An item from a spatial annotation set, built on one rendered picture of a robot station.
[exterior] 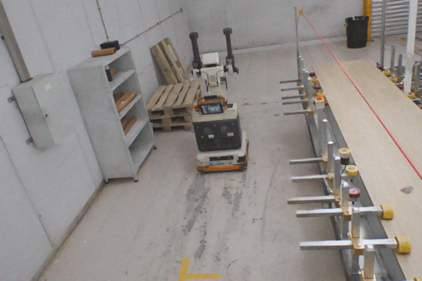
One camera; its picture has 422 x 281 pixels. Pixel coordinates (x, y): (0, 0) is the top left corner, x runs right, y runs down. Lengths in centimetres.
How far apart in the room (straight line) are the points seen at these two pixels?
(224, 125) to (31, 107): 203
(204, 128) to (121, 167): 119
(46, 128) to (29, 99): 30
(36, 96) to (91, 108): 102
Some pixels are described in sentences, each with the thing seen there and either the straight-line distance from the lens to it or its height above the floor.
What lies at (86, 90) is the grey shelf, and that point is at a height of 129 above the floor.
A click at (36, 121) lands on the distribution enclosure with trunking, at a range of 348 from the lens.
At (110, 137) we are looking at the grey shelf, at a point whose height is 66.
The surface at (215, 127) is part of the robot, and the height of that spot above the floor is 61.
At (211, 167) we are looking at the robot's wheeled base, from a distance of 422.
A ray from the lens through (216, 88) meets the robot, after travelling 426.
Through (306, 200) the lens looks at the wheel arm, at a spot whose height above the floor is 86.
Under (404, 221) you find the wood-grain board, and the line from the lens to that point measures 218.
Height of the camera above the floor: 229
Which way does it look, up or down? 24 degrees down
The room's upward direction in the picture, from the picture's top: 10 degrees counter-clockwise
